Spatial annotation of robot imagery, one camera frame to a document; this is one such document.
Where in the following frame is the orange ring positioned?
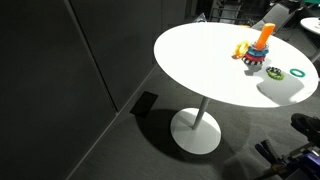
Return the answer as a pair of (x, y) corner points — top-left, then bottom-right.
(231, 40), (251, 61)

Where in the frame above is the black clamp equipment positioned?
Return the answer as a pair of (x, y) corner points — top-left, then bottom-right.
(254, 112), (320, 180)

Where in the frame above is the blue ring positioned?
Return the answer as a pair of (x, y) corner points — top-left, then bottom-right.
(247, 44), (270, 57)

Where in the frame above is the orange ring toss peg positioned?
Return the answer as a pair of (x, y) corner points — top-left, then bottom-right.
(254, 22), (277, 50)

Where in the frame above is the white table pedestal base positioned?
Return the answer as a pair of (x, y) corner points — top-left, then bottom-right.
(170, 96), (222, 156)

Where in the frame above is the small white round table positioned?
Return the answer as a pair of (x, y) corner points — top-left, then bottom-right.
(299, 17), (320, 64)

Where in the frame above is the small black white ring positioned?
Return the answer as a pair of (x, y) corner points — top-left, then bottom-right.
(266, 66), (282, 76)

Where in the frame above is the dark metal rack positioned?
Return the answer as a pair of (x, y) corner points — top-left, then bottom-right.
(209, 0), (255, 26)

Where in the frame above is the lime green gear ring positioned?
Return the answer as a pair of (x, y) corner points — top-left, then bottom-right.
(265, 66), (286, 82)

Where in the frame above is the red ring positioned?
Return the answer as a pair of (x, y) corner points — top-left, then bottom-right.
(244, 51), (267, 63)

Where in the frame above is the black floor plate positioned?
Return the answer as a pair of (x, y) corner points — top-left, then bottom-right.
(129, 91), (159, 118)

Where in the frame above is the teal ring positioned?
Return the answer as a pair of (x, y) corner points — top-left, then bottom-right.
(289, 68), (307, 78)

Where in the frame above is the grey chair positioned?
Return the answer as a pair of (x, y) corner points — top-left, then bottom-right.
(251, 3), (296, 33)

